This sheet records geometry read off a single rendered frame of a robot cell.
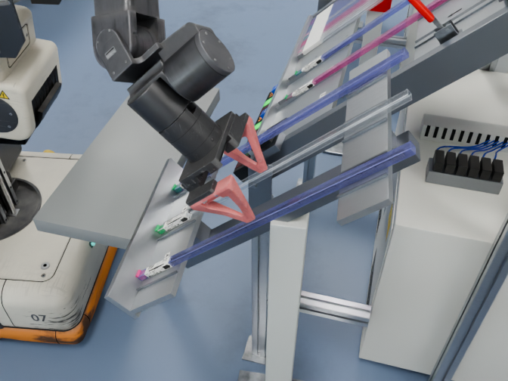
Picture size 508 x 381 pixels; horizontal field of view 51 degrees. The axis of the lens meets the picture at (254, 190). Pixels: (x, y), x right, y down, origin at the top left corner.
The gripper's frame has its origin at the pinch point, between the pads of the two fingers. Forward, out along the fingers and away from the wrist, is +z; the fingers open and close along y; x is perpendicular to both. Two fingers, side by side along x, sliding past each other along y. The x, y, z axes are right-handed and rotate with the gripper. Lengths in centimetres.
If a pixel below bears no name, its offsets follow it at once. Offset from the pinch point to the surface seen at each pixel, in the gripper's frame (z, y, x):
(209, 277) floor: 54, 55, 83
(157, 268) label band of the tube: 4.0, -0.5, 24.7
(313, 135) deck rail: 14.4, 31.7, 5.1
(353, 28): 16, 71, -1
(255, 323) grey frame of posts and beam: 55, 29, 56
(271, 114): 14, 49, 19
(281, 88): 14, 60, 18
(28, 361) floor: 24, 15, 116
